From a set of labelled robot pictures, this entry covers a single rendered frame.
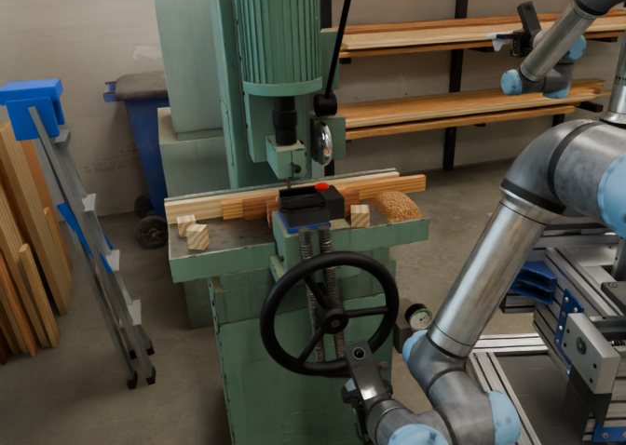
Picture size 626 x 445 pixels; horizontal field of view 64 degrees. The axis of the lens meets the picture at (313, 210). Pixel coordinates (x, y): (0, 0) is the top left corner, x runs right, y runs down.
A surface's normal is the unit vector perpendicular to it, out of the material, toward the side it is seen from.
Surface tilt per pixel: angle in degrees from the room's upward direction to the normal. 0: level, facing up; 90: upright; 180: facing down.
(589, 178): 77
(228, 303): 90
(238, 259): 90
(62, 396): 0
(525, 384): 0
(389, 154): 90
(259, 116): 90
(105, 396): 0
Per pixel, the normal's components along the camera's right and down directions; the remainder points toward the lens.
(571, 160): -0.90, -0.23
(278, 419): 0.27, 0.39
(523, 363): -0.04, -0.91
